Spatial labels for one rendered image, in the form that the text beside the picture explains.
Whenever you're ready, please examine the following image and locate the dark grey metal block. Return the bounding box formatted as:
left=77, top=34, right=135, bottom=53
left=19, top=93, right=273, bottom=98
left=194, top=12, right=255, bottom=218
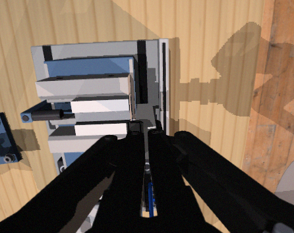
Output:
left=71, top=94, right=132, bottom=136

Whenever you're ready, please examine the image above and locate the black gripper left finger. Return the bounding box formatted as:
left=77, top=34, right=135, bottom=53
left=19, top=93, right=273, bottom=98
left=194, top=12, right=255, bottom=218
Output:
left=0, top=104, right=147, bottom=233

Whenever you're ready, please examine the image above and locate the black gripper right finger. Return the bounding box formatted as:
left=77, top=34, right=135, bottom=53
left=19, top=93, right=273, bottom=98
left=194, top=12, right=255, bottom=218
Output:
left=145, top=103, right=294, bottom=233

